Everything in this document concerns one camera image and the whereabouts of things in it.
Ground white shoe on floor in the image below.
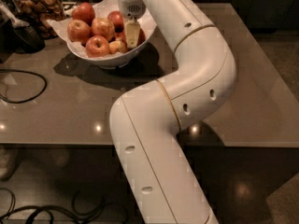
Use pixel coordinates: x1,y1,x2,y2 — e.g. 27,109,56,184
0,147,18,181

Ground red yellow apple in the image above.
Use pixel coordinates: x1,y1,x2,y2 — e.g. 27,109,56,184
85,35,110,58
67,20,91,45
91,18,115,41

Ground black cable on table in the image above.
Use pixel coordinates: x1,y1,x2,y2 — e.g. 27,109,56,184
0,68,49,105

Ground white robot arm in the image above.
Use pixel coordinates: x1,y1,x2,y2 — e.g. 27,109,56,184
109,0,236,224

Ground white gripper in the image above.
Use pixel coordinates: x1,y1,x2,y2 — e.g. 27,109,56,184
119,0,146,49

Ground black round appliance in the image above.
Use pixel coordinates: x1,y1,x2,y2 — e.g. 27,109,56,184
0,0,47,55

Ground red yellow apple front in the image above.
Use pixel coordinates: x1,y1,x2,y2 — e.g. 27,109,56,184
85,35,110,58

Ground glass jar of dried chips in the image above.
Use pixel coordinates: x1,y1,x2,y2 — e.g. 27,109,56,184
12,0,65,39

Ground red yellow apple centre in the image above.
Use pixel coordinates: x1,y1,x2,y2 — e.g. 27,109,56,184
91,18,115,41

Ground red yellow apple left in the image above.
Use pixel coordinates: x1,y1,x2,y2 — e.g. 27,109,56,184
67,20,91,45

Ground white ceramic bowl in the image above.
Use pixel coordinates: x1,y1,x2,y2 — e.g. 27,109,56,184
66,0,158,70

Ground yellow apple front right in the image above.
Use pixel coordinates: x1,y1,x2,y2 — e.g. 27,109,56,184
109,40,128,54

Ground black cables on floor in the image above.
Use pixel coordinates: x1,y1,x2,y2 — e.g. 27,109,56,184
0,147,130,224

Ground white paper bowl liner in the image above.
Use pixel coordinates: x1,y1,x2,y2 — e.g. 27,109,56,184
46,0,132,60

